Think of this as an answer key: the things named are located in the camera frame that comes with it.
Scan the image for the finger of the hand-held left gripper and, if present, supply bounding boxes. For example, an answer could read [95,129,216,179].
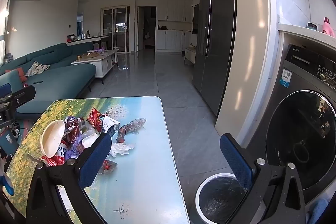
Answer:
[0,161,15,196]

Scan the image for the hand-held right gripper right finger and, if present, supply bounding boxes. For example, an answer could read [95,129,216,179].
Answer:
[220,133,306,224]

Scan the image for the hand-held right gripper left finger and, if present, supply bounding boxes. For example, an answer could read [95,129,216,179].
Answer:
[26,132,113,224]

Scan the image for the white tissue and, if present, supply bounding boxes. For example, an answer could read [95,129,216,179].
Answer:
[108,142,135,157]

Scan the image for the red snack wrapper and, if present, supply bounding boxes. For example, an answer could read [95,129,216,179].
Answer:
[87,107,107,134]

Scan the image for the white round trash bin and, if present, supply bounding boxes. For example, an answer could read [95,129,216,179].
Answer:
[194,172,252,224]

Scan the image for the small red clear wrapper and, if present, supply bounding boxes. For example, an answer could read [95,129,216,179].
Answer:
[98,160,118,176]

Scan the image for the orange cushion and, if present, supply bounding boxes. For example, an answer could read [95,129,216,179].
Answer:
[5,67,28,83]

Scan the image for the clear plastic bag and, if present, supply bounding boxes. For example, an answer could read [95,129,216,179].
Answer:
[79,120,103,148]

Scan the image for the red printed paper cup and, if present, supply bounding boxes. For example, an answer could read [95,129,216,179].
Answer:
[39,143,70,167]

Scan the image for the floral cushion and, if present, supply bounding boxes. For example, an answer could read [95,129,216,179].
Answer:
[25,61,51,77]

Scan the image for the white and black carton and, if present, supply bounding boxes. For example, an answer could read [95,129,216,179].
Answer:
[101,114,121,136]

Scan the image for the dark purple snack wrapper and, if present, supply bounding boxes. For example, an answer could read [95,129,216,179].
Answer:
[64,116,84,140]

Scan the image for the blue plastic box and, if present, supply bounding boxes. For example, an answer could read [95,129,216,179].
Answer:
[0,130,19,151]

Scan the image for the teal sofa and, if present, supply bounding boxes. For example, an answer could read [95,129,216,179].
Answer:
[0,42,97,114]

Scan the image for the white paper bowl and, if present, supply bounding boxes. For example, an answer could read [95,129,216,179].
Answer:
[41,120,66,157]

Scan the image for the crushed clear plastic bottle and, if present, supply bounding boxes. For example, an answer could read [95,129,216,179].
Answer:
[116,117,147,144]

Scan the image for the grey front-load washing machine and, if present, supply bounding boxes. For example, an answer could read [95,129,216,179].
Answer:
[247,43,336,206]

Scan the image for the white counter ledge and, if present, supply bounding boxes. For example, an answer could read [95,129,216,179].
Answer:
[66,35,110,46]

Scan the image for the white coffee table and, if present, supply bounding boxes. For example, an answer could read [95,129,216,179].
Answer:
[71,49,119,78]

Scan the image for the blue towel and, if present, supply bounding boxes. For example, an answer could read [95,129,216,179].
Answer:
[306,198,334,224]

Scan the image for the low white cabinet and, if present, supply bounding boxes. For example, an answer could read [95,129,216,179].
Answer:
[184,46,197,65]

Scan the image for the glass sliding door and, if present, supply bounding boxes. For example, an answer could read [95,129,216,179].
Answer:
[100,6,130,53]

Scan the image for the dark grey refrigerator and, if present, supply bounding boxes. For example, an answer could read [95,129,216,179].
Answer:
[192,0,238,117]

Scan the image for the pink bottle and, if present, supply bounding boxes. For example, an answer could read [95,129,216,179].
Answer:
[322,17,336,38]

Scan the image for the white wall cabinets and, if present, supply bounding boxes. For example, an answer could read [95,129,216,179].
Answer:
[155,0,193,52]

